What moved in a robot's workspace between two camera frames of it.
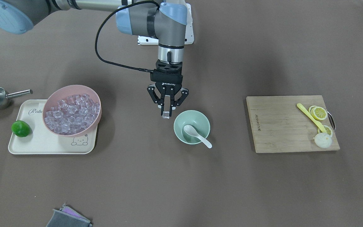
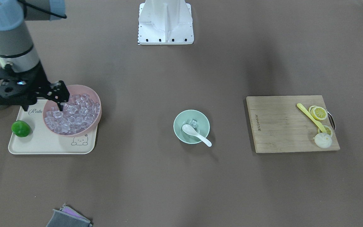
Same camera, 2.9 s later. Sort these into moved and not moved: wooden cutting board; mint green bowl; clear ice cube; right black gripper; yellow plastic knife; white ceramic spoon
Moved: clear ice cube; right black gripper
Not moved: yellow plastic knife; white ceramic spoon; wooden cutting board; mint green bowl
